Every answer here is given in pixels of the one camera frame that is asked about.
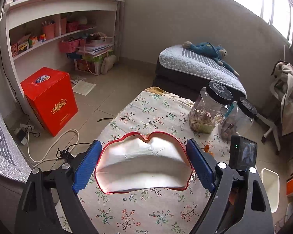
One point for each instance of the paper sheets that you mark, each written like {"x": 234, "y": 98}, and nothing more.
{"x": 84, "y": 86}

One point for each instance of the small pink basket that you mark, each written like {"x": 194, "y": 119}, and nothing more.
{"x": 72, "y": 26}

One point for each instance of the grey office chair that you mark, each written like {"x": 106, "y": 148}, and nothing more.
{"x": 271, "y": 126}

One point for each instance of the red snack packet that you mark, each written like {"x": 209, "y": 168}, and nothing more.
{"x": 141, "y": 165}

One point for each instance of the white shelf unit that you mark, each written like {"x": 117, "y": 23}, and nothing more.
{"x": 63, "y": 7}

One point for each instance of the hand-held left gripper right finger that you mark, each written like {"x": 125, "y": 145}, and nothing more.
{"x": 201, "y": 168}

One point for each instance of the clear storage box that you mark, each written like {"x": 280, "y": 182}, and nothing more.
{"x": 92, "y": 63}

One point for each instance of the teal card box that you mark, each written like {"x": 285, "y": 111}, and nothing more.
{"x": 231, "y": 109}

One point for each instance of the beige blanket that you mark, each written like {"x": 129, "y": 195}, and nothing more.
{"x": 290, "y": 97}

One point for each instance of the pink pen cup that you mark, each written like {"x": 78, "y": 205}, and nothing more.
{"x": 48, "y": 31}

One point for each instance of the grey patterned cloth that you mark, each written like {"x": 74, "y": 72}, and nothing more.
{"x": 5, "y": 141}

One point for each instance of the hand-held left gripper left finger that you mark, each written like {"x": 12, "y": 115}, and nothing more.
{"x": 86, "y": 168}

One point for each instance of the white power strip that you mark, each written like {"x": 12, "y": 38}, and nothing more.
{"x": 23, "y": 134}

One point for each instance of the floral tablecloth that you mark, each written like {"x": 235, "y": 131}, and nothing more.
{"x": 146, "y": 112}

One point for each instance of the dark ottoman bench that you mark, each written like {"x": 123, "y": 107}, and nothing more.
{"x": 171, "y": 82}

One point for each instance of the pile of papers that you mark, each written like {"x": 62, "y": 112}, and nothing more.
{"x": 95, "y": 46}

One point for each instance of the red carton box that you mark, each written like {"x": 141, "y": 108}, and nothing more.
{"x": 51, "y": 97}

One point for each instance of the blue stuffed monkey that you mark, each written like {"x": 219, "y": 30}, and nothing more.
{"x": 207, "y": 48}

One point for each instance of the yellow toy box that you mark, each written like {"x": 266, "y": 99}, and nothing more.
{"x": 23, "y": 45}

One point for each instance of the clear jar black lid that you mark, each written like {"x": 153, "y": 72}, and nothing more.
{"x": 239, "y": 121}
{"x": 205, "y": 109}

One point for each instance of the grey quilted cover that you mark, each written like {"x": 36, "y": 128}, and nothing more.
{"x": 197, "y": 63}

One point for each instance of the white plastic waste bin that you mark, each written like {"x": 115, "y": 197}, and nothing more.
{"x": 271, "y": 187}

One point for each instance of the wide pink basket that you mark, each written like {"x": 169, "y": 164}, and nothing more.
{"x": 69, "y": 46}

